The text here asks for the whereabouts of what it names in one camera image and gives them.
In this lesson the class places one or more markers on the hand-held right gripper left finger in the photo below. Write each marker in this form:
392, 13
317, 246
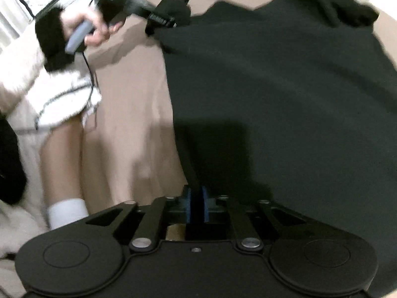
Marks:
187, 205

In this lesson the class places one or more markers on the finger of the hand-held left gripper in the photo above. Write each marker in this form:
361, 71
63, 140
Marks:
161, 20

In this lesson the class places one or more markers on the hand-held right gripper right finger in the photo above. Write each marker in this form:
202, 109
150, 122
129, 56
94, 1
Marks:
204, 206

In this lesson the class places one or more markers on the black garment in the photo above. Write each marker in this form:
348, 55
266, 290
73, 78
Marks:
263, 83

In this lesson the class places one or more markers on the person's left forearm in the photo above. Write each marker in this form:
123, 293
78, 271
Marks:
49, 37

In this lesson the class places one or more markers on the person's left hand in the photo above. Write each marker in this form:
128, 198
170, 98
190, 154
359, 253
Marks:
85, 14

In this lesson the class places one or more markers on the white fluffy garment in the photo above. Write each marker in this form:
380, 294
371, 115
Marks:
62, 99

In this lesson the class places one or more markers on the white sock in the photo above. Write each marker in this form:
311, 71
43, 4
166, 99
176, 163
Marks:
68, 212

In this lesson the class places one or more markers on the person's leg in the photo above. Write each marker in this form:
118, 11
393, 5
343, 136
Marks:
65, 161

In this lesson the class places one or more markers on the dark cloth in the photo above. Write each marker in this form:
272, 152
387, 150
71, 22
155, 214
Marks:
11, 161

